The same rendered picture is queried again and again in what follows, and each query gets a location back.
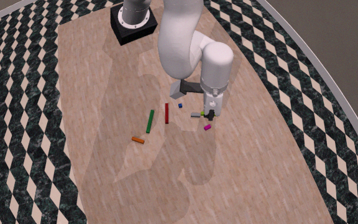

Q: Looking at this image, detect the grey rectangular bar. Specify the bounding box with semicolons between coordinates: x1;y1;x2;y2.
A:
191;113;200;118

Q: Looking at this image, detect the magenta rod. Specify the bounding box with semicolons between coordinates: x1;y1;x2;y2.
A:
204;124;211;131

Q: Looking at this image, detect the orange rod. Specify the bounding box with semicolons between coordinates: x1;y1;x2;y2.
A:
132;137;145;144

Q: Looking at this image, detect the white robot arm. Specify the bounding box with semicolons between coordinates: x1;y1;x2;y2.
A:
118;0;234;99

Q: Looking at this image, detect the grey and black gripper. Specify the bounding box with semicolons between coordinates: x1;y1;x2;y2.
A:
201;86;224;121

